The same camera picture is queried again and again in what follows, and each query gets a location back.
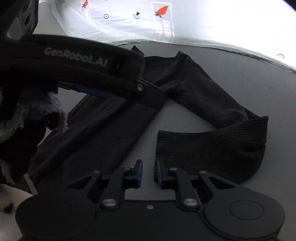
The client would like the fuzzy grey sleeve forearm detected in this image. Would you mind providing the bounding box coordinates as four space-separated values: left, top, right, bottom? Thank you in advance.
0 91 69 210

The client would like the black knit sweater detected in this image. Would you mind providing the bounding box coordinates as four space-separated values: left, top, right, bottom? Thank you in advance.
28 52 268 186

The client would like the white carrot print storage bag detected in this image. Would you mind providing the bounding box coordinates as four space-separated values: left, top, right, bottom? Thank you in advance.
39 0 295 72

